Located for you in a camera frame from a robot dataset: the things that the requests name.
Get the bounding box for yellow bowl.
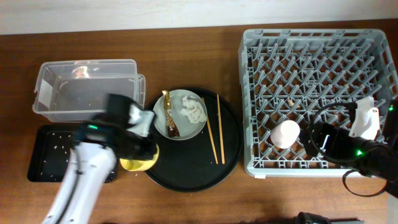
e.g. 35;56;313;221
119;145;159;172

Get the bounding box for pink plastic cup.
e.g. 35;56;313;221
271;120;300;149

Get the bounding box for food scraps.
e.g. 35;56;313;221
40;132;116;183

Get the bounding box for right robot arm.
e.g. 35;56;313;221
298;96;397;197

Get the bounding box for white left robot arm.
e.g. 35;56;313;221
43;94;159;223

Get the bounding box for grey dishwasher rack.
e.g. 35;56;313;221
238;29;397;179

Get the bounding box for brown gold snack wrapper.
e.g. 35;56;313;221
162;90;180;138

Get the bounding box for grey plate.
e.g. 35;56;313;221
153;90;208;141

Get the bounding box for round black tray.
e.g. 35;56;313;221
146;88;244;192

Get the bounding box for crumpled white tissue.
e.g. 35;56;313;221
180;96;206;123

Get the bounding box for black rectangular tray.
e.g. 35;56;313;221
27;124;121;184

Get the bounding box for black object at bottom edge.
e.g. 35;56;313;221
292;212;365;224

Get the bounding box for clear plastic bin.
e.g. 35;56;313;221
32;59;146;123

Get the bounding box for left wooden chopstick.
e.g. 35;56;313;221
206;114;218;164

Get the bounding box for wooden chopstick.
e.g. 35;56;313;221
206;114;218;164
216;94;225;164

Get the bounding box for right wooden chopstick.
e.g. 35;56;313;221
216;94;225;164

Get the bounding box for black cable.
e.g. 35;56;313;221
307;101;389;197

